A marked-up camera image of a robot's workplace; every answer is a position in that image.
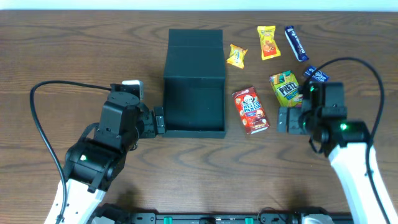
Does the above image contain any yellow green Pretz box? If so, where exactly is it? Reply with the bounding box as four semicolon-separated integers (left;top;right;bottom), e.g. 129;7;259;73
269;70;302;108

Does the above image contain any red Hello Panda box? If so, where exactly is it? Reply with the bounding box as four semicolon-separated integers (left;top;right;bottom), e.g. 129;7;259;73
232;86;270;134

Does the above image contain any black gift box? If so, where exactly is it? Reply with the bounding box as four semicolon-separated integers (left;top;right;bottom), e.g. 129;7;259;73
163;29;226;139

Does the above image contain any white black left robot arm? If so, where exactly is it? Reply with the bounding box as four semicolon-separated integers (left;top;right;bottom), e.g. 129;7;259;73
45;91;165;223

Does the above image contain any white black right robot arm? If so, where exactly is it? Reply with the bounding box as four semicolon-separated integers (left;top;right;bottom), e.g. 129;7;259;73
277;82;397;223

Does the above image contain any blue Eclipse mint box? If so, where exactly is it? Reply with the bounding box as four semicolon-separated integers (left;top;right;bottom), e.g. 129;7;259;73
303;65;330;82

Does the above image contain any dark blue chocolate bar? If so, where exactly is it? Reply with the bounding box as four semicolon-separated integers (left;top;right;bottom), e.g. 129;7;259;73
285;26;309;62

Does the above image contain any yellow orange snack packet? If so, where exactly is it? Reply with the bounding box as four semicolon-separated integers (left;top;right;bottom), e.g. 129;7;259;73
257;26;281;60

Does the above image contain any small orange candy packet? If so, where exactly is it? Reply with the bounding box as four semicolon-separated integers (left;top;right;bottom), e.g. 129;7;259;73
226;44;248;68

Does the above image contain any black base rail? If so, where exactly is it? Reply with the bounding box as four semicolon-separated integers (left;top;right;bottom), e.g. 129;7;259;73
88;203;354;224

